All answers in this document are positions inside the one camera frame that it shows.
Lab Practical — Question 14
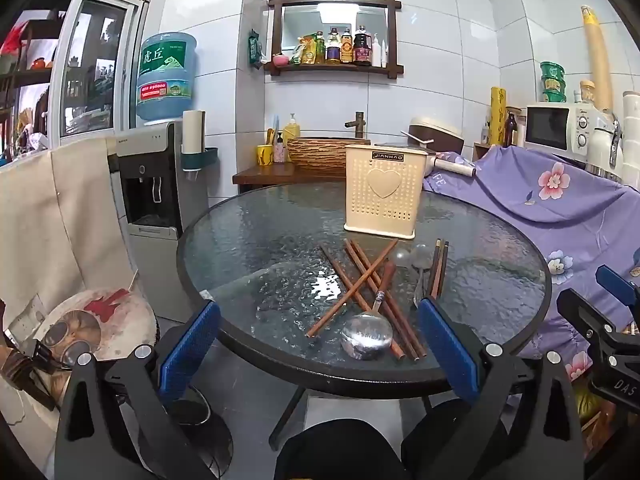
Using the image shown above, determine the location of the purple floral cloth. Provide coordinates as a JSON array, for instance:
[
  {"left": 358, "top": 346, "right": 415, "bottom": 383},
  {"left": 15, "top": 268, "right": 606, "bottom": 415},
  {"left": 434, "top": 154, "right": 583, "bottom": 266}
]
[{"left": 421, "top": 146, "right": 640, "bottom": 383}]

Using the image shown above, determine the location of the beige and brown rice cooker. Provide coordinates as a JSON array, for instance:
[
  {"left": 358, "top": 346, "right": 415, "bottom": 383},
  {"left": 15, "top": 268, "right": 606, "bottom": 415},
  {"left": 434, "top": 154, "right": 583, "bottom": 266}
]
[{"left": 400, "top": 117, "right": 465, "bottom": 154}]

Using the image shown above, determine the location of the black round base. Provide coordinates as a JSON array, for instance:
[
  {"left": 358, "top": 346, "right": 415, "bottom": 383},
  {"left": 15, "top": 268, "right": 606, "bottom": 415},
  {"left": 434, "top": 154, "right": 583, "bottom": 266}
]
[{"left": 135, "top": 390, "right": 234, "bottom": 476}]

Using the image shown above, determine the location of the printed round cushion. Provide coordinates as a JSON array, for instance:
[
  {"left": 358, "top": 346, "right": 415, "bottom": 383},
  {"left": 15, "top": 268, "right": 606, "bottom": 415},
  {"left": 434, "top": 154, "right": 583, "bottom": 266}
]
[{"left": 32, "top": 287, "right": 160, "bottom": 367}]

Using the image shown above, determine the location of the dark thin chopstick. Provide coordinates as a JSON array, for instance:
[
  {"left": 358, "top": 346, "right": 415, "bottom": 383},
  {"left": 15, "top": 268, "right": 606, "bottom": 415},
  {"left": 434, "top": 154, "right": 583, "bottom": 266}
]
[
  {"left": 429, "top": 239, "right": 443, "bottom": 298},
  {"left": 434, "top": 241, "right": 450, "bottom": 301}
]

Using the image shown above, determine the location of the wooden framed wall shelf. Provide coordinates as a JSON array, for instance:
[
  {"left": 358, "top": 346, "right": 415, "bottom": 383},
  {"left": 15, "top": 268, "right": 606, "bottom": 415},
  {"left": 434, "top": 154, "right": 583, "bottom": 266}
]
[{"left": 266, "top": 0, "right": 404, "bottom": 80}]

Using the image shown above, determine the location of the long beige roll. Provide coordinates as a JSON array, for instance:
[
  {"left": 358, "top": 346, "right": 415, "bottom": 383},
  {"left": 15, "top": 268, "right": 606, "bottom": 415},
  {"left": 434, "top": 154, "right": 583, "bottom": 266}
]
[{"left": 580, "top": 5, "right": 614, "bottom": 111}]

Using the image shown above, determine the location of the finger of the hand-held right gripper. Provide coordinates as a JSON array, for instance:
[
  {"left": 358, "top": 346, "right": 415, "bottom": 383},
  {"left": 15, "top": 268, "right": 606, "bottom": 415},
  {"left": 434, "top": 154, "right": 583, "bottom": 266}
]
[
  {"left": 595, "top": 264, "right": 640, "bottom": 322},
  {"left": 556, "top": 287, "right": 640, "bottom": 362}
]

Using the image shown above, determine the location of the glass sliding door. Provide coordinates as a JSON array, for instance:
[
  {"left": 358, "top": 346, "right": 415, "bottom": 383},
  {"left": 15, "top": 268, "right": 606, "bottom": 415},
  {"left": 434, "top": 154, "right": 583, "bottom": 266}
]
[{"left": 50, "top": 0, "right": 151, "bottom": 142}]

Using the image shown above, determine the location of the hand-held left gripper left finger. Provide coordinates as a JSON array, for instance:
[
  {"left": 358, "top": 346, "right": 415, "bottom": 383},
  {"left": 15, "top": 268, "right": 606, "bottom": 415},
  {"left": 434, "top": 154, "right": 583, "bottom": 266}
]
[{"left": 54, "top": 300, "right": 223, "bottom": 480}]

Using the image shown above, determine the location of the steel ladle with wooden handle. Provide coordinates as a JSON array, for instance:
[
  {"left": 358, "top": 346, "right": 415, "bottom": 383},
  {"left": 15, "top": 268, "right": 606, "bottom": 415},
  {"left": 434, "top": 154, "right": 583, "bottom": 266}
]
[{"left": 341, "top": 260, "right": 397, "bottom": 361}]

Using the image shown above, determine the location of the brass faucet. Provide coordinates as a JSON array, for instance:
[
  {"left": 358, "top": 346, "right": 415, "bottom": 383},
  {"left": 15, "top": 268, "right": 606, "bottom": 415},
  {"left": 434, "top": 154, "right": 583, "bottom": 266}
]
[{"left": 343, "top": 111, "right": 367, "bottom": 139}]

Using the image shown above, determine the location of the woven wooden basin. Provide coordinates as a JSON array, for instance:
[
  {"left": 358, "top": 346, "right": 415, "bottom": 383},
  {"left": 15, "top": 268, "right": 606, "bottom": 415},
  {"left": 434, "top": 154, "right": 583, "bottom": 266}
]
[{"left": 286, "top": 136, "right": 372, "bottom": 172}]

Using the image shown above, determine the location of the large dark soy bottle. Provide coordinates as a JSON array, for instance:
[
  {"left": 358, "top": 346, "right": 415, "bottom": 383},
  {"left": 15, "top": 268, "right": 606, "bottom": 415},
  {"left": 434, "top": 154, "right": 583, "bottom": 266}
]
[{"left": 353, "top": 25, "right": 372, "bottom": 67}]

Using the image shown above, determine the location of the grey water dispenser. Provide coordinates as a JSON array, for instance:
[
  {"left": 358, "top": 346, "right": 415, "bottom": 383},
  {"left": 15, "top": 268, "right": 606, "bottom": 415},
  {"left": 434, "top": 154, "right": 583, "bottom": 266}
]
[{"left": 115, "top": 120, "right": 212, "bottom": 323}]

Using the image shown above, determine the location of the beige cloth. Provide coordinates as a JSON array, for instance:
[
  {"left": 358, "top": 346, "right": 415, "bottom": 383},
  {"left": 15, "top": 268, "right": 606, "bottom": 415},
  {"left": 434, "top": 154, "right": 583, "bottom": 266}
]
[{"left": 0, "top": 137, "right": 138, "bottom": 331}]

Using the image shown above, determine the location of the white microwave oven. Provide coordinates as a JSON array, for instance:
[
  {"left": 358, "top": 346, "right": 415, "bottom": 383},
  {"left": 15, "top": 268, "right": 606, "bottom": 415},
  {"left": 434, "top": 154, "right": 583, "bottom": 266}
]
[{"left": 524, "top": 102, "right": 597, "bottom": 157}]

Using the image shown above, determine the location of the cream perforated utensil holder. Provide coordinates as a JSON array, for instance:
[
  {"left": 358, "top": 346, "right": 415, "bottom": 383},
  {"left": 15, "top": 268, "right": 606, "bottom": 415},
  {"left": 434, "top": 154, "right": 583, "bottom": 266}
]
[{"left": 343, "top": 144, "right": 430, "bottom": 238}]

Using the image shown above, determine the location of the white lint roller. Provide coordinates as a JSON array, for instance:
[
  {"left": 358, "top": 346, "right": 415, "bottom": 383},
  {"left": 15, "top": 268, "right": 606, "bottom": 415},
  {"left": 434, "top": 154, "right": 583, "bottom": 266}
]
[{"left": 431, "top": 156, "right": 477, "bottom": 179}]

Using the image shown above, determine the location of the white kettle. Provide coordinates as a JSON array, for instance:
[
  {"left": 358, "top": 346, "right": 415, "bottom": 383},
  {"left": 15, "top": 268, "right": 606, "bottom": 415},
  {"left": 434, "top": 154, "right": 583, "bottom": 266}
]
[{"left": 589, "top": 110, "right": 627, "bottom": 182}]

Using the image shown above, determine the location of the brown glass bottle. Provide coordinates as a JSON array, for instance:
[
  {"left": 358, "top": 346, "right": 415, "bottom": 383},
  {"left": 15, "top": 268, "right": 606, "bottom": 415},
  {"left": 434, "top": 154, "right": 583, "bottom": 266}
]
[{"left": 504, "top": 107, "right": 521, "bottom": 148}]

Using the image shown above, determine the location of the metal spoon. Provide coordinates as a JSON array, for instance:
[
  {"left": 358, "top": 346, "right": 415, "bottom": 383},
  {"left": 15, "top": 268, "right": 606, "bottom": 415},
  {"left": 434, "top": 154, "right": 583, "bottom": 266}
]
[
  {"left": 410, "top": 244, "right": 434, "bottom": 310},
  {"left": 389, "top": 246, "right": 413, "bottom": 281}
]

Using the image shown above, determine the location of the blue water jug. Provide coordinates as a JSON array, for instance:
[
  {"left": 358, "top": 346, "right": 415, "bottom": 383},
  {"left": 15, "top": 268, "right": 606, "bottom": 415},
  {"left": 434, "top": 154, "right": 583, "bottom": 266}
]
[{"left": 136, "top": 31, "right": 198, "bottom": 123}]

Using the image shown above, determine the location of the green hanging packet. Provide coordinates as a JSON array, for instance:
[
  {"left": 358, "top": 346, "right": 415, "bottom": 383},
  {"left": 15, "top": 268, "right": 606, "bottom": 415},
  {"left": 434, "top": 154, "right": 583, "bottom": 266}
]
[{"left": 248, "top": 29, "right": 264, "bottom": 70}]

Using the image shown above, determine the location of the yellow roll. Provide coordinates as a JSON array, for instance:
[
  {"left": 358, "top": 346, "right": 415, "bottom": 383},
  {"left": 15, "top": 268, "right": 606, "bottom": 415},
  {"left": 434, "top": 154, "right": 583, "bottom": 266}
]
[{"left": 489, "top": 86, "right": 507, "bottom": 147}]

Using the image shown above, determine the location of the wooden counter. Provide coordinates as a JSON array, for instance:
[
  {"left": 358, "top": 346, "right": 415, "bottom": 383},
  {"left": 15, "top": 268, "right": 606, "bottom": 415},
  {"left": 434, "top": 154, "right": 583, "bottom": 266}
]
[{"left": 232, "top": 160, "right": 351, "bottom": 195}]

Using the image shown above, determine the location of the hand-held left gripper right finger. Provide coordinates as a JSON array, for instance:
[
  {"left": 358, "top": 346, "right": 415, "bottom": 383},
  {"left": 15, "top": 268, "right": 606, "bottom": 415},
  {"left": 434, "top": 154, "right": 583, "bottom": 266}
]
[{"left": 400, "top": 296, "right": 586, "bottom": 480}]

